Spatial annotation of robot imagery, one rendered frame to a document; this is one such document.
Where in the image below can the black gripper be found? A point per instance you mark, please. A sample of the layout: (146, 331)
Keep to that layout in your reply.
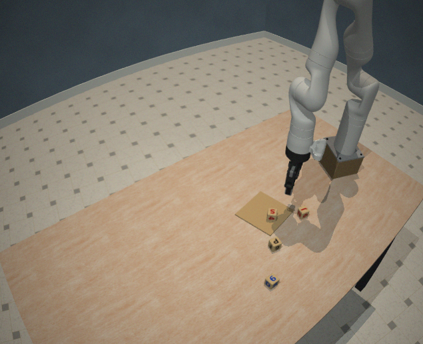
(294, 169)

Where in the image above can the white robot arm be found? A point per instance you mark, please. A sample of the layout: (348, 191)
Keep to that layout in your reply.
(306, 98)

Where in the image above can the tan square mat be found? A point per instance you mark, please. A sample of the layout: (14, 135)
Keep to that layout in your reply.
(255, 213)

